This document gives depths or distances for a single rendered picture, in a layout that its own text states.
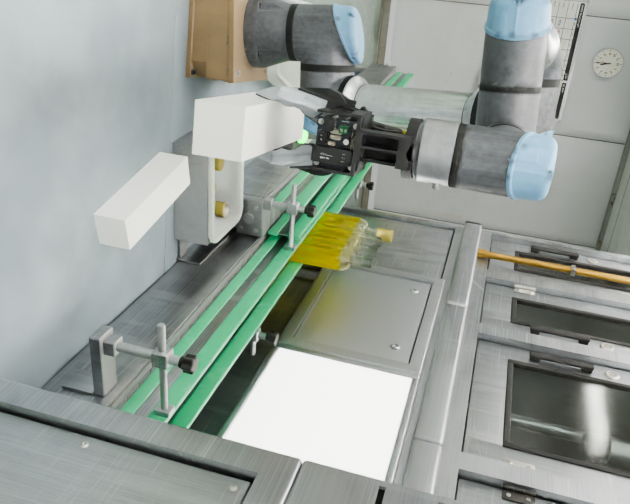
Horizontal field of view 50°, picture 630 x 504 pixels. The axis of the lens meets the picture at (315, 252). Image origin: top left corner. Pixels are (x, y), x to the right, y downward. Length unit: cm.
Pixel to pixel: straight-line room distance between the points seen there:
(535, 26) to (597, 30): 660
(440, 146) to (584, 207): 716
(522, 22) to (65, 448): 72
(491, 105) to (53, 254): 69
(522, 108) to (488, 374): 91
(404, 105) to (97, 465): 87
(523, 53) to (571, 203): 705
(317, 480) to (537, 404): 92
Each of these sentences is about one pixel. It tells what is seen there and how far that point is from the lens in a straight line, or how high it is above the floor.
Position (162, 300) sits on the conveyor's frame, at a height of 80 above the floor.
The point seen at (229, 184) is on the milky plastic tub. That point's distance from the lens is 158.
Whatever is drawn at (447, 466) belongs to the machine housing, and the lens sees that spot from 137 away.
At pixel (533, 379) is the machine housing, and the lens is 169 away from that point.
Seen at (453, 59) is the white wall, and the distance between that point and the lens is 750.
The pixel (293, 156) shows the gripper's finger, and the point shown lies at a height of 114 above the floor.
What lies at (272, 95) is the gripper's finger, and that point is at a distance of 86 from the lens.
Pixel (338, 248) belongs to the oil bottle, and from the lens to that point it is 169.
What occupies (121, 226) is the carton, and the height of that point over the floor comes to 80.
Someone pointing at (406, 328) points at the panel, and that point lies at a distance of 169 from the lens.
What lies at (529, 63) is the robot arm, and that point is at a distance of 86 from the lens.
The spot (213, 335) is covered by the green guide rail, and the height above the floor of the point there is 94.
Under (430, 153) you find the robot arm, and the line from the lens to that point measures 77.
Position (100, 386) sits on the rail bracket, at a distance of 114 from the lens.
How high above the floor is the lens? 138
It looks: 13 degrees down
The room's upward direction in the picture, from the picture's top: 101 degrees clockwise
